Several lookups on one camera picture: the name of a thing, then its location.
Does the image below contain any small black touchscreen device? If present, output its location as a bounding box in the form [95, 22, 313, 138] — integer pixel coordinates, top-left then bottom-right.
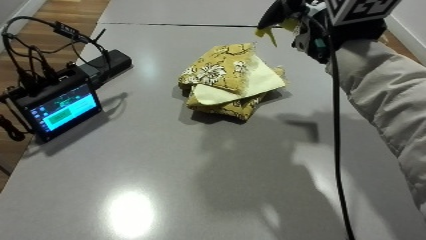
[7, 65, 104, 143]

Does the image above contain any small yellow cloth piece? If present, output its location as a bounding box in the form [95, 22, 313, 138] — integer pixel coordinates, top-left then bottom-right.
[255, 17, 304, 48]

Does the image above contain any folded yellow floral cloth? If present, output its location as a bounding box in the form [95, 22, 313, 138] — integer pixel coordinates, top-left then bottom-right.
[178, 42, 288, 122]

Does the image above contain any coiled black cable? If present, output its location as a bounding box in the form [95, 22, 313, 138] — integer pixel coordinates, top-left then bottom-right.
[0, 93, 30, 142]

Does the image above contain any black cable with inline adapter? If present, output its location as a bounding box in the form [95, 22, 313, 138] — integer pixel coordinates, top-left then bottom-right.
[0, 15, 111, 88]

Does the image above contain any white cube with black markers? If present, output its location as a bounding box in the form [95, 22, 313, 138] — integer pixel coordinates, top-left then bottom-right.
[325, 0, 404, 27]

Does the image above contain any black rectangular power bank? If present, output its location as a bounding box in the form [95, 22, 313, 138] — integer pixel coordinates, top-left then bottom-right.
[76, 49, 134, 88]

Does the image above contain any black glove cable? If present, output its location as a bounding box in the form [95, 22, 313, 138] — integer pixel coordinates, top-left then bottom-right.
[305, 14, 357, 240]

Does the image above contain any grey palm camera module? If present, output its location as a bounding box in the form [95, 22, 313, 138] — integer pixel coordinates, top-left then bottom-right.
[292, 29, 331, 64]

